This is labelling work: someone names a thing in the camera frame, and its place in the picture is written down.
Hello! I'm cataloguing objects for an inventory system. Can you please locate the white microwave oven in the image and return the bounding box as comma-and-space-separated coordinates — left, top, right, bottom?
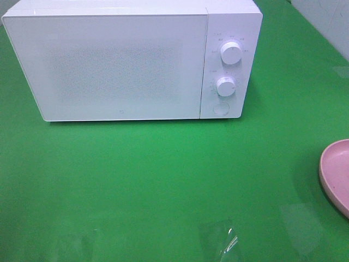
2, 1, 263, 122

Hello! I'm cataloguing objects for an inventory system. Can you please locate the green table cloth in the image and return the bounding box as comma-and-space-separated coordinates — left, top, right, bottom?
1, 1, 348, 261

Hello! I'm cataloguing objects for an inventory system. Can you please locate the white microwave knob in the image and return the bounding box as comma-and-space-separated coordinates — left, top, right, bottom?
220, 41, 243, 65
216, 77, 236, 97

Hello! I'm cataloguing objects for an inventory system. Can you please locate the pink plate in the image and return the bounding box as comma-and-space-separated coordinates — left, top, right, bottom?
319, 139, 348, 217

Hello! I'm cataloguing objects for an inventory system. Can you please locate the round microwave door button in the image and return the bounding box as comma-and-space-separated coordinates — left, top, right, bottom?
213, 102, 230, 116

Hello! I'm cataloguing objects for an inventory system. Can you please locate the white microwave door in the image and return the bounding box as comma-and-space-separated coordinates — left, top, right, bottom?
3, 15, 207, 122

